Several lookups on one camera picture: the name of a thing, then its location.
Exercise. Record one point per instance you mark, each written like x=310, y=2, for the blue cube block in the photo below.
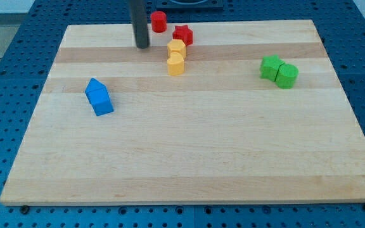
x=104, y=107

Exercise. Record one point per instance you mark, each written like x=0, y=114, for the green cylinder block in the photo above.
x=286, y=77

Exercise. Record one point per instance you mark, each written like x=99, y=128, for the red cylinder block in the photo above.
x=158, y=21

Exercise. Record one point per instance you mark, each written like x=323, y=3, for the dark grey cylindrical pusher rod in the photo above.
x=139, y=23

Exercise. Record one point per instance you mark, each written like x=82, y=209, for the blue triangle block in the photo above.
x=94, y=88

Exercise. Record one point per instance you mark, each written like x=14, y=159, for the green star block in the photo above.
x=269, y=67

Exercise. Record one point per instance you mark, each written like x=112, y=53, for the light wooden board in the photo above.
x=217, y=134

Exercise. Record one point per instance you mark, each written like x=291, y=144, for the yellow hexagon block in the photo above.
x=176, y=45

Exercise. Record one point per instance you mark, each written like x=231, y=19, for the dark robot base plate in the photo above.
x=188, y=4

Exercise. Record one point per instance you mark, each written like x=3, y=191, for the red star block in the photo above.
x=184, y=33

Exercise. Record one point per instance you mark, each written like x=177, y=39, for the yellow heart block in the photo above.
x=175, y=64

